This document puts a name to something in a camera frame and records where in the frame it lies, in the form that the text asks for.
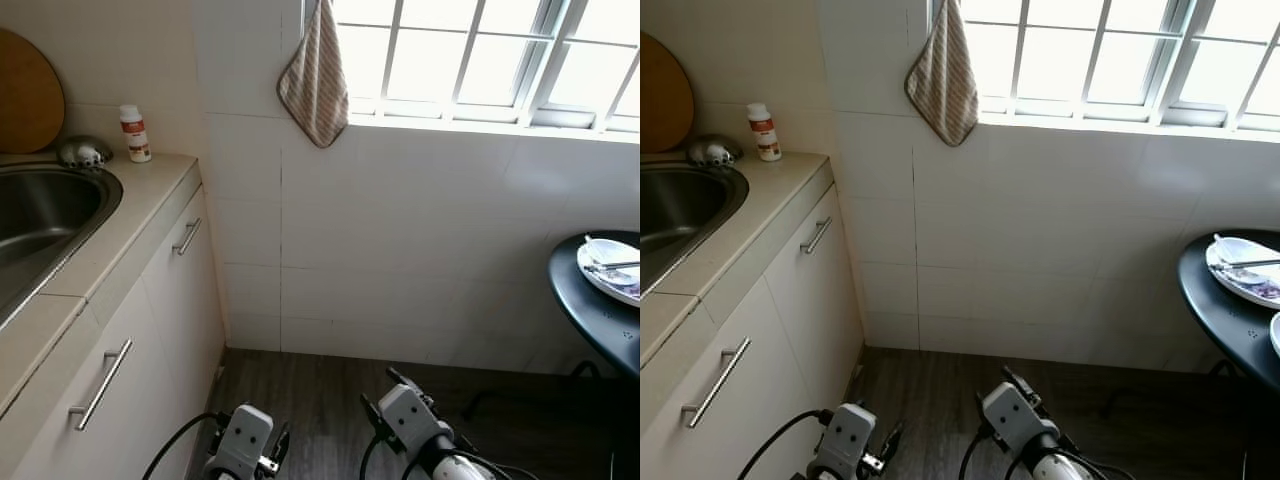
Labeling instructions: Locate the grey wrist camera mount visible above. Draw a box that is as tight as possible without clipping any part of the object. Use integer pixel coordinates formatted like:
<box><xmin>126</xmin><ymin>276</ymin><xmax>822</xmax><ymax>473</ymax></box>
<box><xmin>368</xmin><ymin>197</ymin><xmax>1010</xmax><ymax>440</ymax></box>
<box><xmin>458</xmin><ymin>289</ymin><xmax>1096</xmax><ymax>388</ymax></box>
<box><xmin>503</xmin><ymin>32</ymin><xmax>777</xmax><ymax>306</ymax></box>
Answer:
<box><xmin>980</xmin><ymin>382</ymin><xmax>1048</xmax><ymax>451</ymax></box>
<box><xmin>205</xmin><ymin>404</ymin><xmax>276</xmax><ymax>480</ymax></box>
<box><xmin>378</xmin><ymin>383</ymin><xmax>442</xmax><ymax>453</ymax></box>
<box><xmin>808</xmin><ymin>403</ymin><xmax>879</xmax><ymax>480</ymax></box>

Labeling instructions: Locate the striped brown hanging towel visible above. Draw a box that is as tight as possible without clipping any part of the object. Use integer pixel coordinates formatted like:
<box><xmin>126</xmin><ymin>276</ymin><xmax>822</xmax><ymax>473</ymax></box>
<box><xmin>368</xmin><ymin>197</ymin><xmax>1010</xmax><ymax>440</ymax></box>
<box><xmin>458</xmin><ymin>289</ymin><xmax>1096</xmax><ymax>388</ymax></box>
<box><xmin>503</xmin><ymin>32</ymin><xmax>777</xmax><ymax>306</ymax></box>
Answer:
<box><xmin>905</xmin><ymin>0</ymin><xmax>980</xmax><ymax>148</ymax></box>
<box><xmin>277</xmin><ymin>0</ymin><xmax>350</xmax><ymax>149</ymax></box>

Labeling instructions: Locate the white grilled window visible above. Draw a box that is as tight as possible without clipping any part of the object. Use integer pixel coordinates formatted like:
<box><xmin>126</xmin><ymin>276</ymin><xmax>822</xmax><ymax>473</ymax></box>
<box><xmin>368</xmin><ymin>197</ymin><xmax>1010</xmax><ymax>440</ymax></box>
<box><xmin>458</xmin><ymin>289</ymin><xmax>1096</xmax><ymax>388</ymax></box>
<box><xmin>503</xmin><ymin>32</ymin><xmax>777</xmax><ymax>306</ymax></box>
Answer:
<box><xmin>303</xmin><ymin>0</ymin><xmax>641</xmax><ymax>134</ymax></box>
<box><xmin>930</xmin><ymin>0</ymin><xmax>1280</xmax><ymax>131</ymax></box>

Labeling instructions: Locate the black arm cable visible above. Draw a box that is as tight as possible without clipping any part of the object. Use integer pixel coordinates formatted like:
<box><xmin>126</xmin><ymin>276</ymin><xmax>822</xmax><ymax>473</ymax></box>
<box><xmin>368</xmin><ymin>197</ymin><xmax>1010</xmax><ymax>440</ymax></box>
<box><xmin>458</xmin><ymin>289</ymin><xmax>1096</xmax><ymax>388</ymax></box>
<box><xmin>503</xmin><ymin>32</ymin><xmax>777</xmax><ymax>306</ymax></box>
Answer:
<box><xmin>142</xmin><ymin>410</ymin><xmax>223</xmax><ymax>480</ymax></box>
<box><xmin>738</xmin><ymin>408</ymin><xmax>826</xmax><ymax>480</ymax></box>
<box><xmin>358</xmin><ymin>430</ymin><xmax>541</xmax><ymax>480</ymax></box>
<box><xmin>958</xmin><ymin>430</ymin><xmax>1136</xmax><ymax>480</ymax></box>

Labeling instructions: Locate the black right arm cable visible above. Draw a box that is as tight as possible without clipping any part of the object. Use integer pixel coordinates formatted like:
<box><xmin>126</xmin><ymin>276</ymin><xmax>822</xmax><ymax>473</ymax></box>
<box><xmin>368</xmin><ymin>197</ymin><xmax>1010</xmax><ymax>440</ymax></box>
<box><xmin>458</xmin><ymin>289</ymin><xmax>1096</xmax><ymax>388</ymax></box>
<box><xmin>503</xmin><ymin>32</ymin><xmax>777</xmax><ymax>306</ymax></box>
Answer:
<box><xmin>358</xmin><ymin>430</ymin><xmax>541</xmax><ymax>480</ymax></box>
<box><xmin>958</xmin><ymin>430</ymin><xmax>1136</xmax><ymax>480</ymax></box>

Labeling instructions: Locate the white bottle red label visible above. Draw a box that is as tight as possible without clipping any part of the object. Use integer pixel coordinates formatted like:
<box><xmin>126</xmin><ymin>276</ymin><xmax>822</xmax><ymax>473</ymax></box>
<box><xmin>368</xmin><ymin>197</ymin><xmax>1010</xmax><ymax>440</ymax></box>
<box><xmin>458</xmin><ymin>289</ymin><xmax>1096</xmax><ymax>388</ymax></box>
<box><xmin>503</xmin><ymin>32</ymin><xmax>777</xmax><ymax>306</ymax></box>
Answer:
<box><xmin>119</xmin><ymin>105</ymin><xmax>153</xmax><ymax>163</ymax></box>
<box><xmin>747</xmin><ymin>103</ymin><xmax>782</xmax><ymax>162</ymax></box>

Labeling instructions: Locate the black round table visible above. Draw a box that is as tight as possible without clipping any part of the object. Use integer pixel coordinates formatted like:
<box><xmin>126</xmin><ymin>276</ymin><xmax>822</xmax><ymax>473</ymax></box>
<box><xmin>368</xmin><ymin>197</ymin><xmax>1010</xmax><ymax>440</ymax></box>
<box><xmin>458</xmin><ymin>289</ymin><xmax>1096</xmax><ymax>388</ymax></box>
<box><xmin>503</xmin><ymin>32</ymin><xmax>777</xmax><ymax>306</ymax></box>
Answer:
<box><xmin>547</xmin><ymin>231</ymin><xmax>641</xmax><ymax>381</ymax></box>
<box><xmin>1177</xmin><ymin>231</ymin><xmax>1280</xmax><ymax>376</ymax></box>

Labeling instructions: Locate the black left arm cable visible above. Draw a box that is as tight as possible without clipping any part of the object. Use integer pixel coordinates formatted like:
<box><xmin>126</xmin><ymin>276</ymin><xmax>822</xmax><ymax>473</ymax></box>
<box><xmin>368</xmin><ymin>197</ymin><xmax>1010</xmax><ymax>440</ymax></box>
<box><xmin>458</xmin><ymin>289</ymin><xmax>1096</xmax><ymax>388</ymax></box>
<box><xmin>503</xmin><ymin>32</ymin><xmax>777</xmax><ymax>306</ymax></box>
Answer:
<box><xmin>738</xmin><ymin>408</ymin><xmax>826</xmax><ymax>480</ymax></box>
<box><xmin>142</xmin><ymin>410</ymin><xmax>223</xmax><ymax>480</ymax></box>

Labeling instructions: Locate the small white floral plate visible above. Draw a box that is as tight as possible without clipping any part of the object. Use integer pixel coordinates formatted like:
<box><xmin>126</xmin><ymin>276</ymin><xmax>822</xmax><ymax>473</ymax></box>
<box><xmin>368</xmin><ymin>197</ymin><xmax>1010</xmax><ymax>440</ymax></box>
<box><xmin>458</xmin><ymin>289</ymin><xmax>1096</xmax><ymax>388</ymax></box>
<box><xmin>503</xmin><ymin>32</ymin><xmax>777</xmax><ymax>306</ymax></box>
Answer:
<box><xmin>1205</xmin><ymin>237</ymin><xmax>1280</xmax><ymax>307</ymax></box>
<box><xmin>577</xmin><ymin>237</ymin><xmax>641</xmax><ymax>308</ymax></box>

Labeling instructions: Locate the chrome faucet base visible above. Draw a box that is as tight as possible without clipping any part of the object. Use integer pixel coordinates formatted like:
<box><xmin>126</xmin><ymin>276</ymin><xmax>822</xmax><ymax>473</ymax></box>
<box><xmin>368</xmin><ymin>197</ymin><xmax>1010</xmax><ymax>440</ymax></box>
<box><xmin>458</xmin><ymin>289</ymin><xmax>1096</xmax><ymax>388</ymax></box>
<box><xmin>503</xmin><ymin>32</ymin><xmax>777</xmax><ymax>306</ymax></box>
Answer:
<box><xmin>688</xmin><ymin>135</ymin><xmax>743</xmax><ymax>168</ymax></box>
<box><xmin>57</xmin><ymin>135</ymin><xmax>113</xmax><ymax>169</ymax></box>

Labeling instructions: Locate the round wooden cutting board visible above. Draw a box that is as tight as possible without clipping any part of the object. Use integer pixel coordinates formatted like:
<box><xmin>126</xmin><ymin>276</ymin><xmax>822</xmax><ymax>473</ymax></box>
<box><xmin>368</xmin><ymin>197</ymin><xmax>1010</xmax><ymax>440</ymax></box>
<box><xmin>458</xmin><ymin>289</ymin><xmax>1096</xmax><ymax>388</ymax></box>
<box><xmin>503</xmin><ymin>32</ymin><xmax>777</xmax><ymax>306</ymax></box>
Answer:
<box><xmin>640</xmin><ymin>32</ymin><xmax>695</xmax><ymax>153</ymax></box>
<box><xmin>0</xmin><ymin>28</ymin><xmax>66</xmax><ymax>154</ymax></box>

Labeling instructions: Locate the cream cabinet door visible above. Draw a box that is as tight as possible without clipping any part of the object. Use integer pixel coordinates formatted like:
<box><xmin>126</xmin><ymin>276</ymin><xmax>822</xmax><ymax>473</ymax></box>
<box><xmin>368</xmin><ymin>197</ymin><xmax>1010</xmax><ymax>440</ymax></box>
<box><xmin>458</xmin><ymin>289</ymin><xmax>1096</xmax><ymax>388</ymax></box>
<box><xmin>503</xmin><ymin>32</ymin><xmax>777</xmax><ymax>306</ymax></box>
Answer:
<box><xmin>640</xmin><ymin>275</ymin><xmax>831</xmax><ymax>480</ymax></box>
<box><xmin>140</xmin><ymin>185</ymin><xmax>227</xmax><ymax>451</ymax></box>
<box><xmin>765</xmin><ymin>185</ymin><xmax>866</xmax><ymax>406</ymax></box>
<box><xmin>0</xmin><ymin>275</ymin><xmax>196</xmax><ymax>480</ymax></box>

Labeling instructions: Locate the beige stone countertop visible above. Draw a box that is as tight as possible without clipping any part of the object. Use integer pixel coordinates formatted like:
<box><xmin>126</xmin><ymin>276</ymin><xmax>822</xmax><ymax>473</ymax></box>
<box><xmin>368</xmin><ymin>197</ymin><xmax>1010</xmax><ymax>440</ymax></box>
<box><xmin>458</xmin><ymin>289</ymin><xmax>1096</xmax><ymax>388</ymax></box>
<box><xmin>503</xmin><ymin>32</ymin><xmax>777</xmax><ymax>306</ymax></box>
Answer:
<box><xmin>640</xmin><ymin>150</ymin><xmax>836</xmax><ymax>366</ymax></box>
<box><xmin>0</xmin><ymin>150</ymin><xmax>206</xmax><ymax>421</ymax></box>

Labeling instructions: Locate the stainless steel sink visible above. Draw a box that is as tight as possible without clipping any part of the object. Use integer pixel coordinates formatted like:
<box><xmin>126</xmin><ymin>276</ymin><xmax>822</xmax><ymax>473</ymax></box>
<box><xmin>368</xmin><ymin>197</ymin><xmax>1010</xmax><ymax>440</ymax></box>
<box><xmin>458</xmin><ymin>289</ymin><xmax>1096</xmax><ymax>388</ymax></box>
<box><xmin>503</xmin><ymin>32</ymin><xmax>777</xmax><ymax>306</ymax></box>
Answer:
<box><xmin>0</xmin><ymin>165</ymin><xmax>124</xmax><ymax>331</ymax></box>
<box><xmin>640</xmin><ymin>163</ymin><xmax>749</xmax><ymax>296</ymax></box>

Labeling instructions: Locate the long steel cabinet handle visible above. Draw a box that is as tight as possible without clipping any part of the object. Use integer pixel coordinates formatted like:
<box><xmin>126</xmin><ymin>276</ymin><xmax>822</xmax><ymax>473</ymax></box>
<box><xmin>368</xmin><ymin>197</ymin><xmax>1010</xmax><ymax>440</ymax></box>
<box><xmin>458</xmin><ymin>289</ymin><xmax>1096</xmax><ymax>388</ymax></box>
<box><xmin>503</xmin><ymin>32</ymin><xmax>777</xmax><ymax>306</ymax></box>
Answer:
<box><xmin>682</xmin><ymin>338</ymin><xmax>752</xmax><ymax>429</ymax></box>
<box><xmin>68</xmin><ymin>339</ymin><xmax>134</xmax><ymax>432</ymax></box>

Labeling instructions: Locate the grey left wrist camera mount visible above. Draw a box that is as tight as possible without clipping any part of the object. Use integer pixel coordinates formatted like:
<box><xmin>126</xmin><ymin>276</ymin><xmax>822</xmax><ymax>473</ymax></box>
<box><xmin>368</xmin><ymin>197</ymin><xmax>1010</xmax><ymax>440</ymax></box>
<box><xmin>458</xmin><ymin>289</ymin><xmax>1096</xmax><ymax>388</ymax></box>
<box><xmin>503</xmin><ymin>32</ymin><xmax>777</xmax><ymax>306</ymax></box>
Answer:
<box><xmin>808</xmin><ymin>403</ymin><xmax>879</xmax><ymax>480</ymax></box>
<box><xmin>205</xmin><ymin>404</ymin><xmax>276</xmax><ymax>480</ymax></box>

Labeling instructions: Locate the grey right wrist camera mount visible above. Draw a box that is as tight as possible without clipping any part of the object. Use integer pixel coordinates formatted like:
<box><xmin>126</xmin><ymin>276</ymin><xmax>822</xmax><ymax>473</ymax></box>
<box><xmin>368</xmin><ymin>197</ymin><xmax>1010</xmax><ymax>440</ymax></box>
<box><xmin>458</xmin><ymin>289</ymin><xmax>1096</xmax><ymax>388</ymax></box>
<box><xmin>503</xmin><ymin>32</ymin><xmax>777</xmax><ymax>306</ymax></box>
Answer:
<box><xmin>378</xmin><ymin>383</ymin><xmax>442</xmax><ymax>453</ymax></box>
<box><xmin>980</xmin><ymin>382</ymin><xmax>1048</xmax><ymax>451</ymax></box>

